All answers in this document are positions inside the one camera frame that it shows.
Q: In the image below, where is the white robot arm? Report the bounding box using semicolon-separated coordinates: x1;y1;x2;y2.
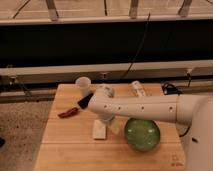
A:
88;84;213;171

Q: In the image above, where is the red chili pepper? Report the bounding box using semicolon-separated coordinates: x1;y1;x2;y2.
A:
58;107;79;118

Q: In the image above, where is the black rectangular block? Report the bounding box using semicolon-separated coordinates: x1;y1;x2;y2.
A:
78;93;93;109

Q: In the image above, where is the black hanging cable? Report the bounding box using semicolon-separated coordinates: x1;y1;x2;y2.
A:
119;12;152;81

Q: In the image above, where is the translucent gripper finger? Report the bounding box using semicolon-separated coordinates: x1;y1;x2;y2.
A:
110;119;120;135

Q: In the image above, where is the white sponge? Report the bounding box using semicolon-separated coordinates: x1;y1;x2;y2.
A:
93;120;107;140

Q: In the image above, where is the green ceramic bowl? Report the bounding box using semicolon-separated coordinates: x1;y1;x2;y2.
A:
124;118;161;152

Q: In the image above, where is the translucent plastic cup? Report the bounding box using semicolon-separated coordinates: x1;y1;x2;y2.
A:
75;77;91;97

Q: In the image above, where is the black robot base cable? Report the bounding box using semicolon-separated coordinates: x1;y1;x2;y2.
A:
161;82;193;138

